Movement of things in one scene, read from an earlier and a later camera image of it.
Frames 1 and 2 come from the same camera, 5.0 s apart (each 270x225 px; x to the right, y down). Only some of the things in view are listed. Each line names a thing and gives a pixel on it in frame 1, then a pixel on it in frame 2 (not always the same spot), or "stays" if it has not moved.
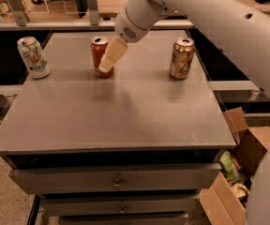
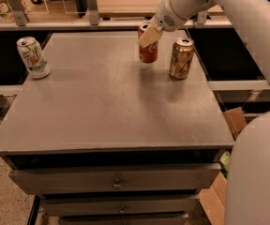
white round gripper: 129,26 to 165,19
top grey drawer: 114,178 stays
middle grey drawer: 120,204 stays
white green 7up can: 33,53 stays
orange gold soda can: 182,58 stays
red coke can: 98,46 to 149,53
